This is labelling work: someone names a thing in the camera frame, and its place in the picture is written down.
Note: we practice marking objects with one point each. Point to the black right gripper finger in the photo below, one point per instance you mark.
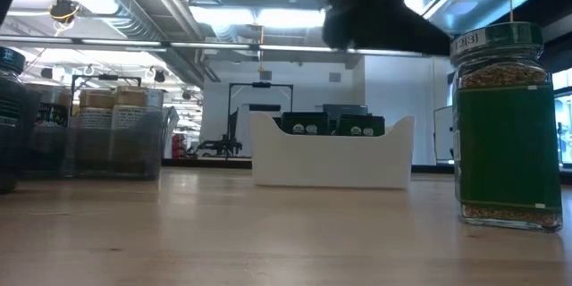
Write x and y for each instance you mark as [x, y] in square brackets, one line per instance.
[389, 27]

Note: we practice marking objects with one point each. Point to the black spice tin green label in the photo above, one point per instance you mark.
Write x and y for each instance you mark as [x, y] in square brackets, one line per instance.
[362, 126]
[304, 125]
[333, 130]

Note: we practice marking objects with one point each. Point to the white plastic bin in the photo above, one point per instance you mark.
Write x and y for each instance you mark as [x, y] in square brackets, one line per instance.
[330, 161]

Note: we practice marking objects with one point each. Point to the green-lid glass spice jar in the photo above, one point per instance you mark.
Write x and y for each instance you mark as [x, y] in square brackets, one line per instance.
[507, 143]
[11, 60]

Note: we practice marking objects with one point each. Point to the tan-lid jar white label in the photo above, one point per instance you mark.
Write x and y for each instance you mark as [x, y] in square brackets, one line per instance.
[132, 118]
[94, 118]

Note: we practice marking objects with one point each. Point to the tan-lid jar black label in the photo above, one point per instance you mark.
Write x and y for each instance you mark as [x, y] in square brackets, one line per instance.
[53, 116]

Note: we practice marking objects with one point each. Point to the black background robot arm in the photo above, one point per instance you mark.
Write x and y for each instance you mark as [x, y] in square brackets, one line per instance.
[219, 146]

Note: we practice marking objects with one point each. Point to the black computer monitor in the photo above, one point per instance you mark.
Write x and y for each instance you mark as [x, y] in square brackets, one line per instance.
[346, 109]

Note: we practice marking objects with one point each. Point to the long ceiling light strip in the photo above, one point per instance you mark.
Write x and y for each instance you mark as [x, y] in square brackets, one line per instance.
[223, 46]

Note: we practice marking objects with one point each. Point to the white cloth cover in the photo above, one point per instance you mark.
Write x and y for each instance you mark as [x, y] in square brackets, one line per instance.
[172, 134]

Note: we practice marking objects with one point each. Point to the red object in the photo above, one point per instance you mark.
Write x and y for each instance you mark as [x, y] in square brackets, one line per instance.
[179, 147]

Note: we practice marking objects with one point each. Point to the grey wall vent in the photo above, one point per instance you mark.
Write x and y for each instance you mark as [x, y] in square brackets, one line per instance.
[265, 75]
[334, 77]

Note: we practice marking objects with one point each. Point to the black aluminium table frame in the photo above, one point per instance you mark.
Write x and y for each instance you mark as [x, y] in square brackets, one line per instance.
[201, 163]

